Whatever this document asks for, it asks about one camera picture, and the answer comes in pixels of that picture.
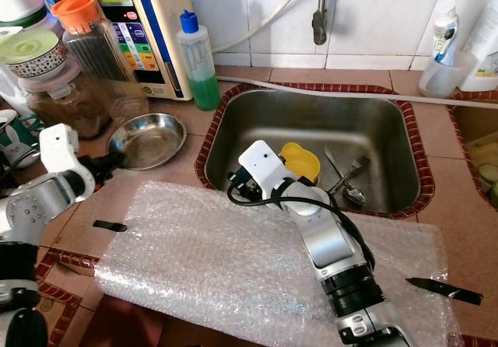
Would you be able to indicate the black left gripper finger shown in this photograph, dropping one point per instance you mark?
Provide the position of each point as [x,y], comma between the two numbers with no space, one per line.
[113,166]

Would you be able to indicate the yellow plastic cup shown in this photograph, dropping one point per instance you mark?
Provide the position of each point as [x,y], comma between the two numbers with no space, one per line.
[303,162]

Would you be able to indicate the steel fork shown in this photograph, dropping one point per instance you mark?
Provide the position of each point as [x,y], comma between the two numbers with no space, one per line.
[354,168]

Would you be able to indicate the steel spoon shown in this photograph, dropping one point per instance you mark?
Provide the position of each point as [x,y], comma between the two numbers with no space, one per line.
[355,196]

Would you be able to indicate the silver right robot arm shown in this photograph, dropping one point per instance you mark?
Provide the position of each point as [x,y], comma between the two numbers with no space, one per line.
[338,250]

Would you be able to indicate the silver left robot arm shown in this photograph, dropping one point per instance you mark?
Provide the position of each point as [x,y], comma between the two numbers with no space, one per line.
[31,215]

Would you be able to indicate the black tape strip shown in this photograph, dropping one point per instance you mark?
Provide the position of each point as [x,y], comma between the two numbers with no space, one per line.
[110,226]
[443,289]

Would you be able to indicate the white mug green rabbit print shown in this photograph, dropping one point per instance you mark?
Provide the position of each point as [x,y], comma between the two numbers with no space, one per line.
[19,138]

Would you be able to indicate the clear bubble wrap sheet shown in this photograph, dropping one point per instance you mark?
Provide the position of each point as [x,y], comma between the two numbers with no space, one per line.
[226,277]

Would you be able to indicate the glass jar orange lid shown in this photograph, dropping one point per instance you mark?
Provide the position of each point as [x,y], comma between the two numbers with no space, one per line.
[105,67]

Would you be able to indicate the wide steel sink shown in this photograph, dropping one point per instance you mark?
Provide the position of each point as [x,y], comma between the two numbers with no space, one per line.
[350,121]

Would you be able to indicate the green dish soap bottle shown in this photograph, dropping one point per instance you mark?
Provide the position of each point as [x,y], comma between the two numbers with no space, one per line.
[199,67]

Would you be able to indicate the white flexible pipe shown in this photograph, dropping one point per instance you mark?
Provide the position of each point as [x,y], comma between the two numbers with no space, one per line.
[342,91]

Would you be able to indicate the beige water ionizer appliance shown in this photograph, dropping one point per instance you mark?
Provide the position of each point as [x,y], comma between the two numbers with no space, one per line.
[152,36]

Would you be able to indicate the patterned tin green lid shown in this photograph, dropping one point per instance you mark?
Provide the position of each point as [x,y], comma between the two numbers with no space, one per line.
[35,51]

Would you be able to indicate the steel faucet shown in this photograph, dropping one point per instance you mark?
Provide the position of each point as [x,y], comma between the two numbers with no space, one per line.
[320,28]

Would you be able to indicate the clear plastic cup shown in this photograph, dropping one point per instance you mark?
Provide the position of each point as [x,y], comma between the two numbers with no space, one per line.
[438,82]

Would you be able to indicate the narrow steel sink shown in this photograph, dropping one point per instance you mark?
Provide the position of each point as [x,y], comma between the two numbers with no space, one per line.
[481,156]

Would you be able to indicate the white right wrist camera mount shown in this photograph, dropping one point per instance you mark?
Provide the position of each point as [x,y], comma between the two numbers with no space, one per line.
[264,166]

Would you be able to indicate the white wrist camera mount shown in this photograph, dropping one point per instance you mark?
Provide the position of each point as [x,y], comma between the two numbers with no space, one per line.
[264,166]
[62,151]

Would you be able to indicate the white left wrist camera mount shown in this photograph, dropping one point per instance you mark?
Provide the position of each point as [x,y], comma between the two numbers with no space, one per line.
[62,151]

